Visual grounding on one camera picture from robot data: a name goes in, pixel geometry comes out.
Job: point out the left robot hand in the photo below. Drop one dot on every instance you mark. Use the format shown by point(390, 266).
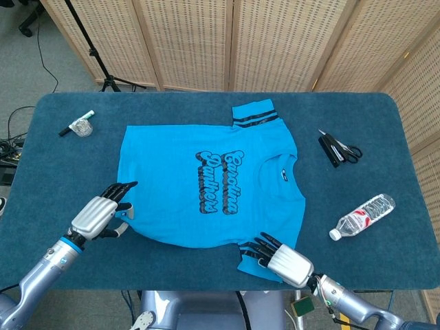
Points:
point(93, 216)

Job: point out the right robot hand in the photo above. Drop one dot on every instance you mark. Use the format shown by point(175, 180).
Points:
point(292, 266)

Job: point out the blue printed t-shirt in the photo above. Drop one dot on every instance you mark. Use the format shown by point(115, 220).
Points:
point(165, 172)

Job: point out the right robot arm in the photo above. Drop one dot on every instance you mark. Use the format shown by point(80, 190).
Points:
point(350, 302)

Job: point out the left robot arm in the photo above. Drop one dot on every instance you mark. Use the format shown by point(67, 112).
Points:
point(41, 271)

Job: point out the green and yellow pad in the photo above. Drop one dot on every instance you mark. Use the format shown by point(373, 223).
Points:
point(302, 306)

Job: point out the silver table leg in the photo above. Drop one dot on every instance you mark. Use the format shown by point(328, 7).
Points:
point(300, 324)

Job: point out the clear plastic water bottle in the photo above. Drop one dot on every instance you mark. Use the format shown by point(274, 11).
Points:
point(354, 221)

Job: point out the black marker white cap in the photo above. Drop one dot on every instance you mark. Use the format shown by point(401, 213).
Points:
point(63, 131)

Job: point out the white shoe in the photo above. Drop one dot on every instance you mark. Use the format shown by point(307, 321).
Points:
point(2, 206)

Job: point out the black floor box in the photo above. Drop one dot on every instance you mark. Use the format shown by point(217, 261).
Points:
point(5, 177)

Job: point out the blue-grey robot torso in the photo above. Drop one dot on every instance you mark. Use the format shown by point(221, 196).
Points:
point(206, 313)

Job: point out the white perforated plate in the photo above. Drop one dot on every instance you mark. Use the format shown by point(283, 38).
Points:
point(142, 321)

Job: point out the black stapler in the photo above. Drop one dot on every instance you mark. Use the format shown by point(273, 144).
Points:
point(330, 151)

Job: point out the black scissors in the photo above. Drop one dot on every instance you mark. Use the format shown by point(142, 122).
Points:
point(354, 153)

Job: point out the dark blue table carpet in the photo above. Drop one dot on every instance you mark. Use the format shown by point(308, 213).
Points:
point(172, 110)

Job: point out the black tripod stand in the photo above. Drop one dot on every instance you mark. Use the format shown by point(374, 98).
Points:
point(93, 53)

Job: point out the black office chair base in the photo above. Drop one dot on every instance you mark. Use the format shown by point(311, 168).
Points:
point(27, 31)

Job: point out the wicker folding screen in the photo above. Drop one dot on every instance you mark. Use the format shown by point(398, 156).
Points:
point(189, 41)

